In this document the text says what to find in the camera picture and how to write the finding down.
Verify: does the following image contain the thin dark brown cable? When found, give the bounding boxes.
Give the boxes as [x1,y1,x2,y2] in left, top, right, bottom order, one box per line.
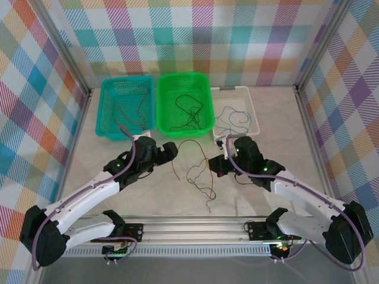
[185,161,217,214]

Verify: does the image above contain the thin dark green cable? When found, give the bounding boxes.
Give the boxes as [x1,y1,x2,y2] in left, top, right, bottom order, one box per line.
[170,106,203,132]

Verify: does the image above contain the thin black cable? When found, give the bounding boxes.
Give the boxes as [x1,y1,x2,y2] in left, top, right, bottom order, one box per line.
[175,93,204,120]

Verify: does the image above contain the teal plastic basket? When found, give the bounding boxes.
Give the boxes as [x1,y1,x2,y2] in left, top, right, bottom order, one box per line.
[94,75,156,142]

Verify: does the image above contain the white plastic basket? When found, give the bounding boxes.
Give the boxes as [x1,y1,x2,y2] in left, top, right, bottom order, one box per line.
[209,85,261,141]

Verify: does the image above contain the black mounting plate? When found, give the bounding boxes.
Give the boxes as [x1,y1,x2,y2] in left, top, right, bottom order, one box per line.
[123,223,145,241]
[246,221,269,241]

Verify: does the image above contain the green plastic basket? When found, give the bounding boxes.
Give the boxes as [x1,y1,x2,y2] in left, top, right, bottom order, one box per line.
[156,72,216,139]

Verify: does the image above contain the small controller board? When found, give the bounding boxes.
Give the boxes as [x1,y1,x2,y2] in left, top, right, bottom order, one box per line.
[102,243,134,257]
[268,241,296,254]

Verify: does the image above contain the checkered cloth backdrop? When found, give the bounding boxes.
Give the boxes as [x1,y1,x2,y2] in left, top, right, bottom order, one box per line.
[0,0,379,284]

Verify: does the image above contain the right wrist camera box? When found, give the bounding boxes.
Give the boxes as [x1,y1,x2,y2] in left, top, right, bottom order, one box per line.
[216,134,235,151]

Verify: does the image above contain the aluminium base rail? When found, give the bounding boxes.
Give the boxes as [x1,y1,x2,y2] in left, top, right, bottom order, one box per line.
[63,215,310,246]

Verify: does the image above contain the aluminium frame side rail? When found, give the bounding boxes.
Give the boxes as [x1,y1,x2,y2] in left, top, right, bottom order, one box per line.
[25,88,94,284]
[295,87,370,284]

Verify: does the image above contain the slotted grey cable tray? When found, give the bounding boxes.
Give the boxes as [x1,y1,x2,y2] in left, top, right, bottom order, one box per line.
[60,247,273,259]

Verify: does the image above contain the aluminium frame post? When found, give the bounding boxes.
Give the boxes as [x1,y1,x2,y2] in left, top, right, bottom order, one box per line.
[34,0,94,97]
[294,0,350,94]

